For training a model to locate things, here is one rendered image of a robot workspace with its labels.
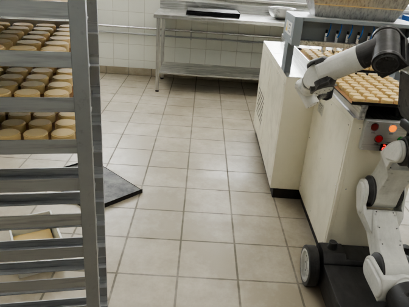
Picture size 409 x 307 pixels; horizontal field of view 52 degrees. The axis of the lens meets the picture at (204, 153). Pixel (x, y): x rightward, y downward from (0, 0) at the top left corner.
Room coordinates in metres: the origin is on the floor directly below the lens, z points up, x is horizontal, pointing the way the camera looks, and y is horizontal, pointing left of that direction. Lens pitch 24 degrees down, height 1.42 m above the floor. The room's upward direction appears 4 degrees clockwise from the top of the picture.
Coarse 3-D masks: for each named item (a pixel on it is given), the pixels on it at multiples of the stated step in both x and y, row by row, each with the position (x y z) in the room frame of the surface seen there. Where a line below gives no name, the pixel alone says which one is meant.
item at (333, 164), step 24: (336, 96) 2.12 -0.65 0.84; (312, 120) 2.44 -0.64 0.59; (336, 120) 2.01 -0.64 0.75; (360, 120) 1.79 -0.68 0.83; (312, 144) 2.34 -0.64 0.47; (336, 144) 1.94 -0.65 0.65; (312, 168) 2.25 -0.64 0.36; (336, 168) 1.86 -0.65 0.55; (360, 168) 1.79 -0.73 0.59; (312, 192) 2.16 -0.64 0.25; (336, 192) 1.80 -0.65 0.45; (312, 216) 2.07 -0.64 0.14; (336, 216) 1.79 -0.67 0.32; (336, 240) 1.79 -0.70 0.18; (360, 240) 1.79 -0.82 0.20
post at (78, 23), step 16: (80, 0) 0.78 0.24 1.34; (80, 16) 0.78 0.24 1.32; (80, 32) 0.78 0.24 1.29; (80, 48) 0.78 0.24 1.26; (80, 64) 0.78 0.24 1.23; (80, 80) 0.78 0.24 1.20; (80, 96) 0.77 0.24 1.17; (80, 112) 0.77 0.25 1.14; (80, 128) 0.77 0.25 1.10; (80, 144) 0.77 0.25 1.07; (80, 160) 0.77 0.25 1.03; (80, 176) 0.77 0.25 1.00; (80, 192) 0.77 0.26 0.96; (80, 208) 0.77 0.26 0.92; (96, 240) 0.78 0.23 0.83; (96, 256) 0.78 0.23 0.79; (96, 272) 0.78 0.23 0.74; (96, 288) 0.78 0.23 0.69; (96, 304) 0.78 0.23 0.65
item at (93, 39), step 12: (96, 12) 1.22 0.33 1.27; (96, 36) 1.22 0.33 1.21; (96, 48) 1.22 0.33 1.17; (96, 72) 1.22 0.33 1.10; (96, 84) 1.22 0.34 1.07; (96, 108) 1.22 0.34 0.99; (96, 132) 1.22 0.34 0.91; (96, 156) 1.21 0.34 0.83; (96, 180) 1.21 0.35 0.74; (96, 204) 1.21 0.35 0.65
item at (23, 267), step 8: (104, 256) 1.22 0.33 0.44; (0, 264) 1.14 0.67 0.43; (8, 264) 1.15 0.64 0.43; (16, 264) 1.15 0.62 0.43; (24, 264) 1.16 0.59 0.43; (32, 264) 1.16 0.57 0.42; (40, 264) 1.17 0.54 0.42; (48, 264) 1.17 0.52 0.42; (56, 264) 1.18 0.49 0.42; (64, 264) 1.18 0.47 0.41; (72, 264) 1.19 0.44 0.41; (80, 264) 1.20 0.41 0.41; (104, 264) 1.21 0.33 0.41; (0, 272) 1.13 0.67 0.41; (8, 272) 1.13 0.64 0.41; (16, 272) 1.13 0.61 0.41; (24, 272) 1.13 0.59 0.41; (32, 272) 1.14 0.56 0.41; (40, 272) 1.14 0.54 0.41
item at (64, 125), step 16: (0, 112) 0.94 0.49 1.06; (16, 112) 0.95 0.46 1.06; (32, 112) 1.00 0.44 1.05; (48, 112) 0.97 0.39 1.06; (64, 112) 0.97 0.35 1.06; (0, 128) 0.89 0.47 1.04; (16, 128) 0.86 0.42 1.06; (32, 128) 0.87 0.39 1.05; (48, 128) 0.89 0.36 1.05; (64, 128) 0.88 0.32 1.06
